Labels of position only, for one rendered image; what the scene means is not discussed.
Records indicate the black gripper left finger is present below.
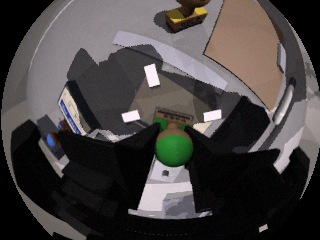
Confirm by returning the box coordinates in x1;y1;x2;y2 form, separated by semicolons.
57;121;160;211

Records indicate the tan flat board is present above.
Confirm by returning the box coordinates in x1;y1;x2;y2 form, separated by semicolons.
204;0;287;112

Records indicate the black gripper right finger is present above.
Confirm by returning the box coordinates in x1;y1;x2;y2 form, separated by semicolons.
184;125;280;213

